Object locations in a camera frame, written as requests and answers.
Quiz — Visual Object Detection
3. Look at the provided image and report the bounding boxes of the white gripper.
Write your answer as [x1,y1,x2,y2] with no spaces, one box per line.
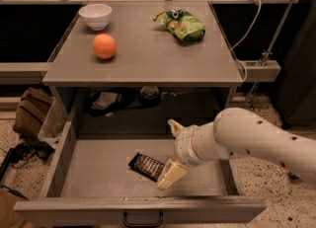
[157,119,214,190]

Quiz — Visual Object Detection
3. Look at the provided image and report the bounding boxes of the black rxbar chocolate wrapper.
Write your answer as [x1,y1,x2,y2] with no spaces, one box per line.
[128,153,165,182]

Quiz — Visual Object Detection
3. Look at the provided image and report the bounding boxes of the grey top drawer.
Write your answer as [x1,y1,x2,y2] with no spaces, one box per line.
[15,124,266,226]

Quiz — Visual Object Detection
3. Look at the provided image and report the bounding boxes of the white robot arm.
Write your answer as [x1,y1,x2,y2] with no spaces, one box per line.
[157,108,316,190]

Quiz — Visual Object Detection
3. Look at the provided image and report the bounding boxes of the dark round container under counter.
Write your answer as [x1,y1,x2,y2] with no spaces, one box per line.
[139,86,161,108]

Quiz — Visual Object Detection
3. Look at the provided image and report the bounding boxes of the grey cabinet with counter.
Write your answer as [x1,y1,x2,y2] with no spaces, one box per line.
[43,1,242,139]

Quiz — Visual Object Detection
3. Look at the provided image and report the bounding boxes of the black bag with paper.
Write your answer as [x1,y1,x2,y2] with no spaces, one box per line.
[84,88,135,116]

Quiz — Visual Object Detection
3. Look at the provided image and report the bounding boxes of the clear plastic bin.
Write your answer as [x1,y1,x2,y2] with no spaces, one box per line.
[38,101,67,149]

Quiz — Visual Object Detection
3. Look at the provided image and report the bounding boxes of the orange fruit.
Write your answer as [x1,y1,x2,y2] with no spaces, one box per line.
[92,34,117,59]

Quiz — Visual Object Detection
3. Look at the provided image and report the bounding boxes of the green chip bag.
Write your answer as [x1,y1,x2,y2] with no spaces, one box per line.
[153,8,205,41]

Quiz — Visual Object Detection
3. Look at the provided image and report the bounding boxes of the brown backpack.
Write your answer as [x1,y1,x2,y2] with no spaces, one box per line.
[13,88,53,146]

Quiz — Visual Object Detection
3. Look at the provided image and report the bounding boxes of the white ceramic bowl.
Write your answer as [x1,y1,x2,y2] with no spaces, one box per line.
[79,4,112,31]

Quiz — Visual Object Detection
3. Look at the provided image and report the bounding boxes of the metal stand pole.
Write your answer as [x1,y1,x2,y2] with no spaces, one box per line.
[239,0,296,108]

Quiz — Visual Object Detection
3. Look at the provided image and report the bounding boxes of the black drawer handle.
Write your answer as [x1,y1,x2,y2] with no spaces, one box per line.
[123,212,164,228]

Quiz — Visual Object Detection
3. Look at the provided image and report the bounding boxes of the black cables on floor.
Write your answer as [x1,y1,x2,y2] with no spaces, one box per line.
[0,142,53,183]

